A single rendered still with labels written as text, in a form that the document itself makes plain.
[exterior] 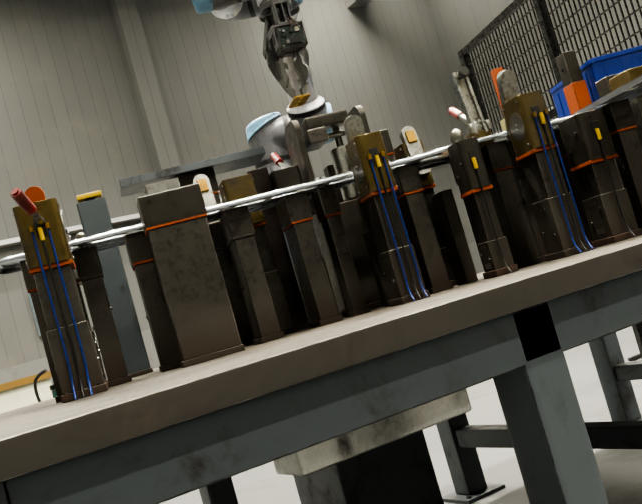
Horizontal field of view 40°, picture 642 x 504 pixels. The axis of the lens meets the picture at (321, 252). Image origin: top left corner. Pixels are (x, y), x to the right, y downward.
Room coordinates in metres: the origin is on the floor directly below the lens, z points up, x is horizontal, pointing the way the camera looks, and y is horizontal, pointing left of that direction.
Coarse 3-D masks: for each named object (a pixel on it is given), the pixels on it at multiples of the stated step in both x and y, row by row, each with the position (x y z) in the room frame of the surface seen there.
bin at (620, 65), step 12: (636, 48) 2.23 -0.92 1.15; (588, 60) 2.23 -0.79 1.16; (600, 60) 2.22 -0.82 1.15; (612, 60) 2.23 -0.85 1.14; (624, 60) 2.23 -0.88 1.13; (636, 60) 2.24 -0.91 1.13; (588, 72) 2.25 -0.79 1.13; (600, 72) 2.22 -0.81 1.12; (612, 72) 2.23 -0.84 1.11; (588, 84) 2.27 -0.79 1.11; (552, 96) 2.51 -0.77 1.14; (564, 96) 2.44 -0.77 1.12; (564, 108) 2.46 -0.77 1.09
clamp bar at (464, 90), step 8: (464, 72) 2.16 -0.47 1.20; (456, 80) 2.18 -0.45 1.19; (464, 80) 2.20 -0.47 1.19; (456, 88) 2.19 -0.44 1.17; (464, 88) 2.19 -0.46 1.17; (472, 88) 2.19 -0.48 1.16; (464, 96) 2.18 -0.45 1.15; (472, 96) 2.18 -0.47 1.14; (464, 104) 2.17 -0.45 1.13; (472, 104) 2.19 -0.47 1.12; (464, 112) 2.19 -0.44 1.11; (472, 112) 2.18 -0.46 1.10; (480, 112) 2.18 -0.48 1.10; (472, 120) 2.17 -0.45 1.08; (480, 120) 2.18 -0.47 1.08
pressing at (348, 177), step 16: (480, 144) 2.02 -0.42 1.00; (400, 160) 1.88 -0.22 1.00; (416, 160) 1.98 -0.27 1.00; (432, 160) 2.06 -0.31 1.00; (448, 160) 2.11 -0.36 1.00; (336, 176) 1.84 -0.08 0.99; (352, 176) 1.93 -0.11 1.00; (272, 192) 1.81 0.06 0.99; (288, 192) 1.89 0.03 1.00; (208, 208) 1.78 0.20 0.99; (224, 208) 1.87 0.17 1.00; (256, 208) 1.99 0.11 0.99; (80, 240) 1.71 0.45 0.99; (96, 240) 1.80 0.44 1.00; (112, 240) 1.87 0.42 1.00; (16, 256) 1.68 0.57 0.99; (0, 272) 1.83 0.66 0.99
